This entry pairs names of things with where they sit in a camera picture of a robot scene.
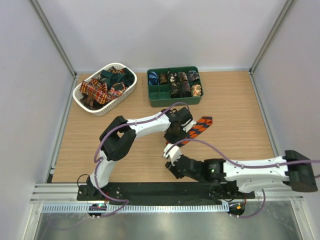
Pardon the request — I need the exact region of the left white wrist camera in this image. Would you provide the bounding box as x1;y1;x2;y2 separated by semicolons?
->
182;120;197;133

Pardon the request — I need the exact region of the left aluminium frame post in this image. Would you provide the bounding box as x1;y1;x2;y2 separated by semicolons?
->
28;0;78;184

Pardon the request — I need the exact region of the white plastic basket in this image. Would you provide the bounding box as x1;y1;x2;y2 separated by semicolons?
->
72;62;138;117

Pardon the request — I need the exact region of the brown camouflage rolled tie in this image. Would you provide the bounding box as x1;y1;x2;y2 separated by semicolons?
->
159;72;168;85

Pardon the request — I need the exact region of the red yellow patterned tie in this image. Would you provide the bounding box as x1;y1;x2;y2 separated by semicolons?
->
80;78;127;105

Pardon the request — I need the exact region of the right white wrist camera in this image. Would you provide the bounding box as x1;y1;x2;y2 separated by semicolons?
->
162;143;182;164

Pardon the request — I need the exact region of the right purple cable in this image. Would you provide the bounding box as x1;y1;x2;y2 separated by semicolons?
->
163;139;320;220

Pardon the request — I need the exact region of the blue grey rolled tie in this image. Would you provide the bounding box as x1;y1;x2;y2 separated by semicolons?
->
187;70;200;83

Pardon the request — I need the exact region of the beige red rolled tie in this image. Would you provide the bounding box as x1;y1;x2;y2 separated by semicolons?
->
190;84;202;97

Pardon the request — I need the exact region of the right aluminium frame post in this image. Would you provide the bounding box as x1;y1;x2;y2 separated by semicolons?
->
248;0;297;156

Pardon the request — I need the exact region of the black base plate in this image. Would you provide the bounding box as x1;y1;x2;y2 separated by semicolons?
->
76;181;256;206

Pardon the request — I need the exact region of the dark green tie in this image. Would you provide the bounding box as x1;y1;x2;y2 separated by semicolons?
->
100;67;135;89

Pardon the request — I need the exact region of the green divided organizer tray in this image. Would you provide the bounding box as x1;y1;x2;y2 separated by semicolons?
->
147;66;205;107

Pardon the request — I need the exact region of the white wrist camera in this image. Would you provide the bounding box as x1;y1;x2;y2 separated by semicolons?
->
182;120;197;133
162;143;182;164

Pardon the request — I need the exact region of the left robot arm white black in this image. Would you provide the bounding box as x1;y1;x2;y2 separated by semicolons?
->
85;106;196;200

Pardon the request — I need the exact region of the aluminium frame post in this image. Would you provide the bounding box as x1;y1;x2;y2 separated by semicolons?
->
248;0;297;156
28;0;78;184

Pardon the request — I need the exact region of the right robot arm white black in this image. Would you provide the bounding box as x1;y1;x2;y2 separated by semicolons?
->
163;146;318;198

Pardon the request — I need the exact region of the orange navy striped tie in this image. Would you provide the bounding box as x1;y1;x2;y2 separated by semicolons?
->
166;115;215;147

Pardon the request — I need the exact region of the slotted grey cable duct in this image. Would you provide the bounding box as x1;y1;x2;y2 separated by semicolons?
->
41;202;229;214

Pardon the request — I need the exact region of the dark floral rolled tie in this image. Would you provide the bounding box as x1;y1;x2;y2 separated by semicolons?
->
167;71;181;99

